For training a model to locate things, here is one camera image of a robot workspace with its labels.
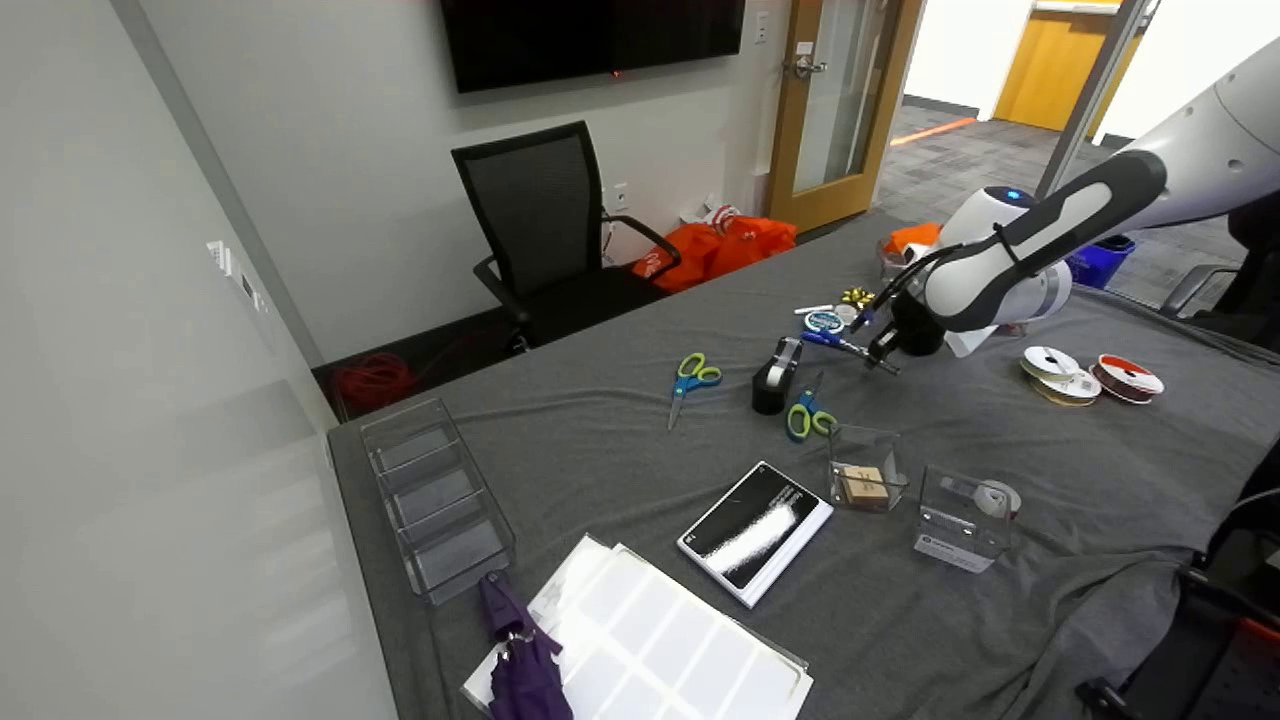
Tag grey table cloth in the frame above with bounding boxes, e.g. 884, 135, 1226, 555
328, 230, 1280, 720

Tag clear box with sticky notes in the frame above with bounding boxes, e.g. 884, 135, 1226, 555
832, 453, 909, 513

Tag white tape roll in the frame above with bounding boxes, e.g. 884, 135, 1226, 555
971, 480, 1018, 520

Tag blue green scissors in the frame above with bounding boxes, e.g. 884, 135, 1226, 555
666, 351, 723, 422
782, 393, 834, 445

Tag orange cloth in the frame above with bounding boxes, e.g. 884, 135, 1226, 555
879, 224, 939, 269

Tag blue green scissors upper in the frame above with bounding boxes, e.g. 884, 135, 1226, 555
666, 351, 723, 422

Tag white ribbon spool upper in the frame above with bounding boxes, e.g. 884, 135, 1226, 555
1018, 344, 1080, 381

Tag clear desk tray stack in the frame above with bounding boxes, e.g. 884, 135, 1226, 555
360, 404, 513, 610

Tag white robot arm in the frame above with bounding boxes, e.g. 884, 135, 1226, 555
860, 40, 1280, 363

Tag white ribbon spool lower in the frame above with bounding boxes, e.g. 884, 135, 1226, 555
1038, 372, 1098, 408

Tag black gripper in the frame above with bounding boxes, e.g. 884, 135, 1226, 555
867, 293, 943, 363

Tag black and white booklet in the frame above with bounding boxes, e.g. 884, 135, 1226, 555
676, 460, 832, 610

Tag blue bin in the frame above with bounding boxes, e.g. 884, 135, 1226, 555
1066, 235, 1137, 290

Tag empty clear plastic box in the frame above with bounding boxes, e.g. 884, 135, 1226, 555
912, 468, 1018, 576

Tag black tape dispenser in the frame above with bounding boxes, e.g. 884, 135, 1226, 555
752, 337, 805, 418

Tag purple cloth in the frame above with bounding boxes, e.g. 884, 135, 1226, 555
481, 576, 573, 720

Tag blue marker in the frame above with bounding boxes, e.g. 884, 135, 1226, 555
801, 328, 879, 367

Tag white label sheets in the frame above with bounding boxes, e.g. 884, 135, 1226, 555
460, 533, 815, 720

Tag orange bag on floor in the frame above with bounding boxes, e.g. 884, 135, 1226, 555
630, 215, 797, 293

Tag red and white ribbon spool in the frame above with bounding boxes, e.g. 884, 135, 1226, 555
1092, 351, 1165, 404

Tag blue green scissors lower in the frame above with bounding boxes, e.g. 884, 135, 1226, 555
782, 393, 834, 445

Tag wall television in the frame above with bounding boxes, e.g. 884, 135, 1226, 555
436, 0, 745, 92

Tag black office chair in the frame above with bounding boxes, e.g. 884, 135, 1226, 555
452, 122, 680, 347

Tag wooden door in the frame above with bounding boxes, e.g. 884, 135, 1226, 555
763, 0, 922, 231

